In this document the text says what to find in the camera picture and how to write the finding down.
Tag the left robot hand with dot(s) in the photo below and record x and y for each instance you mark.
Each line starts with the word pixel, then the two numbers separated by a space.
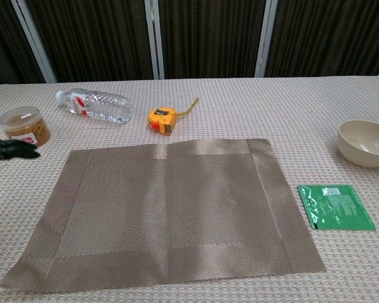
pixel 6 150

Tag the clear jar of rubber bands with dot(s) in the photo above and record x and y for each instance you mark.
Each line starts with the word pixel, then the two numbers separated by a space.
pixel 25 126

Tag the white partition post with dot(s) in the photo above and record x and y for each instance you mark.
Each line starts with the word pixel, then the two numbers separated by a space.
pixel 34 44
pixel 154 41
pixel 265 41

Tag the brown woven placemat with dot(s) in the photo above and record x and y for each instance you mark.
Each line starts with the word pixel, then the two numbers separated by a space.
pixel 164 214

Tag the green foil packet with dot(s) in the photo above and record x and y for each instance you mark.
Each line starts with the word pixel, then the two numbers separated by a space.
pixel 338 208

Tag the black pleated curtain panel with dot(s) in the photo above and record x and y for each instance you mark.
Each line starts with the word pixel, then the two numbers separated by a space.
pixel 328 38
pixel 208 38
pixel 94 41
pixel 3 41

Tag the yellow tape measure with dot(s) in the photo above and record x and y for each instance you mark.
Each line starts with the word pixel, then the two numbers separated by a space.
pixel 161 118

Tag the light brown bowl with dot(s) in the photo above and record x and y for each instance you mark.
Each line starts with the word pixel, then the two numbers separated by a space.
pixel 363 148

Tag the clear plastic water bottle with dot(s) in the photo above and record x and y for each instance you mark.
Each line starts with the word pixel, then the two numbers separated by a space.
pixel 101 107

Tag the pink woven tablecloth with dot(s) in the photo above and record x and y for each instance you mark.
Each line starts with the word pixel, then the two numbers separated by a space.
pixel 271 120

